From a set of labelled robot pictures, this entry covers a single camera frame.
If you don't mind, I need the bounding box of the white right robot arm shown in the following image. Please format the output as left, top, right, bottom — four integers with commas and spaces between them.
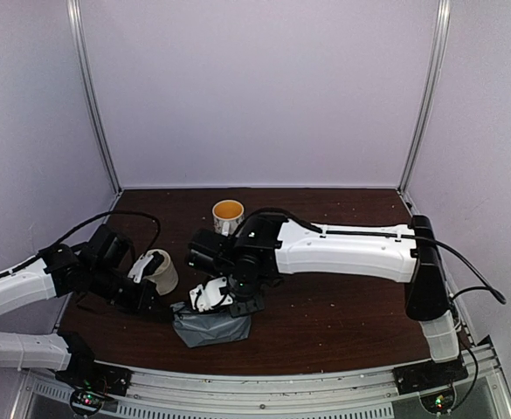
186, 208, 460, 364

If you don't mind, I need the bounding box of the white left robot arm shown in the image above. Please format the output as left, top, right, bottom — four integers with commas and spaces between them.
0, 226, 162, 375

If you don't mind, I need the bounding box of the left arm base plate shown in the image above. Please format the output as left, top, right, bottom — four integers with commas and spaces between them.
54, 362, 132, 418

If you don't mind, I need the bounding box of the aluminium corner post right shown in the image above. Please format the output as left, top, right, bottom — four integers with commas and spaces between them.
397, 0, 452, 196

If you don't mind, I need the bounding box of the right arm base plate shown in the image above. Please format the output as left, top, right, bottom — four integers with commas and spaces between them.
393, 360, 468, 416

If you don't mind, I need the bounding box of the white floral mug yellow inside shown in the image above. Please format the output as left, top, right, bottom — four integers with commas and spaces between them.
212, 199, 245, 237

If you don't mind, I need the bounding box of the aluminium corner post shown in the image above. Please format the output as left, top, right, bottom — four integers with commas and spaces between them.
66, 0, 122, 195
397, 0, 452, 196

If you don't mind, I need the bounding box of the aluminium corner post left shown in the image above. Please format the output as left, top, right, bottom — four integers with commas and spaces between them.
66, 0, 122, 195

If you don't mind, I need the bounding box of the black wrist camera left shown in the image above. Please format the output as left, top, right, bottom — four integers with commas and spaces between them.
128, 252, 164, 283

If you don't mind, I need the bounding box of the aluminium table front rail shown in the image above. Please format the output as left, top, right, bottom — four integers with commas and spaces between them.
8, 340, 511, 419

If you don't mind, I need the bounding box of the plain white mug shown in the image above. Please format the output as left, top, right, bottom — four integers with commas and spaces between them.
143, 249, 179, 296

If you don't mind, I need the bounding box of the grey zippered pouch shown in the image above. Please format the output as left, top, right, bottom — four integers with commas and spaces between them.
170, 302, 252, 348

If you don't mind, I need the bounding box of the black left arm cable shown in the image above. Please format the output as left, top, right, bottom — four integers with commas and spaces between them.
8, 210, 162, 276

